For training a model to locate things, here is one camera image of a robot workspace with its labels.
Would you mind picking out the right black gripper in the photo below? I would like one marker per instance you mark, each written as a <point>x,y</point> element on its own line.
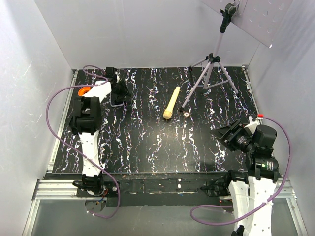
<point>236,127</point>

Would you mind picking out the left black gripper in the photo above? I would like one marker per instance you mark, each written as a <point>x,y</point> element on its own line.
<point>124,93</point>

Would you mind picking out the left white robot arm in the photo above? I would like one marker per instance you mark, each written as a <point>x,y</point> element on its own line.
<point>86,122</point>

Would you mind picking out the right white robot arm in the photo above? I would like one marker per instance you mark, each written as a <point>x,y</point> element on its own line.
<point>250,191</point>

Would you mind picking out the purple cased smartphone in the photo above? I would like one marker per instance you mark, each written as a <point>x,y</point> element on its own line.
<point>115,103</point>

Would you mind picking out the orange curved plastic piece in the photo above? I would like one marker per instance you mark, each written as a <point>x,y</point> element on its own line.
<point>83,90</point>

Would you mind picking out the cream toy microphone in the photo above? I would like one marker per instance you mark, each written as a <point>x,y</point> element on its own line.
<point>168,112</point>

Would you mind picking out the perforated grey board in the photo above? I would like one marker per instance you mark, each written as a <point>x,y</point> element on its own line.
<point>260,19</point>

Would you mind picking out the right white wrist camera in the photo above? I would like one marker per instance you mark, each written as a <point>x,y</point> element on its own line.
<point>253,123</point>

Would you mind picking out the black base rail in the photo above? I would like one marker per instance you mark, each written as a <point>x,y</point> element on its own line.
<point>166,189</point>

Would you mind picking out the aluminium frame rail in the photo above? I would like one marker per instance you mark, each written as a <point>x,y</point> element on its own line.
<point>55,190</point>

